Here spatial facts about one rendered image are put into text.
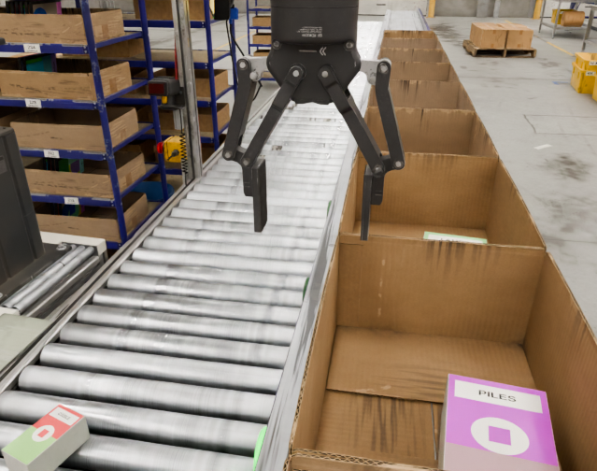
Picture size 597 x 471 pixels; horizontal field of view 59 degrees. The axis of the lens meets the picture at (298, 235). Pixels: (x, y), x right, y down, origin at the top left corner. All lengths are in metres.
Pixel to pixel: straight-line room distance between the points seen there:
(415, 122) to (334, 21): 1.07
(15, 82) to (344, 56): 1.98
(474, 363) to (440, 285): 0.12
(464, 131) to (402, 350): 0.85
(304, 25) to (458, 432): 0.43
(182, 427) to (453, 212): 0.69
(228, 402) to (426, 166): 0.61
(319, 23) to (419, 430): 0.49
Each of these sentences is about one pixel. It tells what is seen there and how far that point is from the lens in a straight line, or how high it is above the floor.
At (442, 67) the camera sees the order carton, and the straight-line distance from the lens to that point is 2.28.
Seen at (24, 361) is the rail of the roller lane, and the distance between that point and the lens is 1.12.
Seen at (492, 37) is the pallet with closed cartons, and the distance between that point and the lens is 9.99.
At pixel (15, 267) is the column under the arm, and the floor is 0.78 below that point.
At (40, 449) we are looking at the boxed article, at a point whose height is 0.80.
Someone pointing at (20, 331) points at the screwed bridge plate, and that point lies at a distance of 1.19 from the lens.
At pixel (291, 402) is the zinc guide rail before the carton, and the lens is 0.72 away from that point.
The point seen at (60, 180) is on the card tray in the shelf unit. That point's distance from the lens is 2.41.
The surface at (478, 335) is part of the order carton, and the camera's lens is 0.86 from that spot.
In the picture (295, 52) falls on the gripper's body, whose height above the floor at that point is 1.33.
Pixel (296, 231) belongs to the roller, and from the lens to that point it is 1.45.
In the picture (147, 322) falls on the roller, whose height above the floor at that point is 0.74.
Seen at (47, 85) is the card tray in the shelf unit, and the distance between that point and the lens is 2.28.
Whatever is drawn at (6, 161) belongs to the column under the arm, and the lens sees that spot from 1.32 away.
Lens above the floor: 1.40
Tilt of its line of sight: 27 degrees down
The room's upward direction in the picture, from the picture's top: straight up
